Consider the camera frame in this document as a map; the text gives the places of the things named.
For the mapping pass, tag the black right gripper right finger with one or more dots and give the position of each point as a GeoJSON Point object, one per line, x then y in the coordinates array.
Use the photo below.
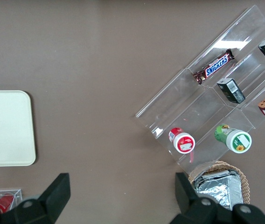
{"type": "Point", "coordinates": [193, 210]}

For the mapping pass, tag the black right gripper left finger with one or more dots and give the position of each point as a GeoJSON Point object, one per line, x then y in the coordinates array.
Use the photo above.
{"type": "Point", "coordinates": [43, 205]}

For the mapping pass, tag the small light wicker basket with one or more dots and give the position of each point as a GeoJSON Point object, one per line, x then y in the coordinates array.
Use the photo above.
{"type": "Point", "coordinates": [245, 182]}

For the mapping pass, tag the cream plastic tray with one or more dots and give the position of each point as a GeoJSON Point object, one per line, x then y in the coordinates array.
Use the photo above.
{"type": "Point", "coordinates": [6, 128]}

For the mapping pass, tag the clear acrylic bottle rack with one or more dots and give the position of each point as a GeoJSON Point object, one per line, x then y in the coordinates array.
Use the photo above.
{"type": "Point", "coordinates": [18, 194]}

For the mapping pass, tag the silver foil packet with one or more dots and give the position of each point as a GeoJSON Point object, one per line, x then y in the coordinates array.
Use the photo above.
{"type": "Point", "coordinates": [216, 189]}

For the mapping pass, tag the red cola bottle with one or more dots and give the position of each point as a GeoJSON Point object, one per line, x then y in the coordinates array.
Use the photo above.
{"type": "Point", "coordinates": [3, 204]}

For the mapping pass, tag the red lidded snack cup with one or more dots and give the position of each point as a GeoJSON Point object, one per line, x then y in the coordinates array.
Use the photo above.
{"type": "Point", "coordinates": [183, 142]}

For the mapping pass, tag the green lidded snack cup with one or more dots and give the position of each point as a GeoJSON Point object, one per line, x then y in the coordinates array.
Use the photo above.
{"type": "Point", "coordinates": [238, 142]}

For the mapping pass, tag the clear acrylic stepped shelf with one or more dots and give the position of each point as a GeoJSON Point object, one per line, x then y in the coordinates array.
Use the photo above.
{"type": "Point", "coordinates": [193, 105]}

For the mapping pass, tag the Snickers chocolate bar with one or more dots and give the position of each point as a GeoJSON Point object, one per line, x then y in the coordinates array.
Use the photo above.
{"type": "Point", "coordinates": [216, 65]}

